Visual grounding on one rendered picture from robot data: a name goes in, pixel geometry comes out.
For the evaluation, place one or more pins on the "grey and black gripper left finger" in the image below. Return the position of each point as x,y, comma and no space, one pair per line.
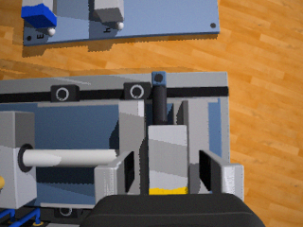
115,178

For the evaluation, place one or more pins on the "grey metal block with yellow end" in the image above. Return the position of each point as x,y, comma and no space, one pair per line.
167,159

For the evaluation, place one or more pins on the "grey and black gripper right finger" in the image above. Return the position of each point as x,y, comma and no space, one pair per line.
219,176

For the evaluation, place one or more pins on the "grey metal blank with green end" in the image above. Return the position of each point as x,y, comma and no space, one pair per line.
110,10

